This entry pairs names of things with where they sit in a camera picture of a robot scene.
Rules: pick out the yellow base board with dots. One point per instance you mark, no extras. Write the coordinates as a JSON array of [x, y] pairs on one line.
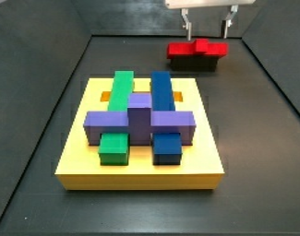
[[80, 172]]

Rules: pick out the red E-shaped block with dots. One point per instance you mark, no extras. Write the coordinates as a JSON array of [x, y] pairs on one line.
[[197, 47]]

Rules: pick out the green long block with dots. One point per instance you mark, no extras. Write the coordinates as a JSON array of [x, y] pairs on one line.
[[114, 143]]

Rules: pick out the black metal bracket holder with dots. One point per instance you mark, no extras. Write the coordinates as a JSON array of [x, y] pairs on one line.
[[194, 63]]

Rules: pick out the blue long block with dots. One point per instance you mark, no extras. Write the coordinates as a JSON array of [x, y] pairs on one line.
[[166, 143]]

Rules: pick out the purple cross block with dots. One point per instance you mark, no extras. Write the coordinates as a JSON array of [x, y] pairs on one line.
[[141, 122]]

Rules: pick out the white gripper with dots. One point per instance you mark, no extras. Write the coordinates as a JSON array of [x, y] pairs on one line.
[[183, 4]]

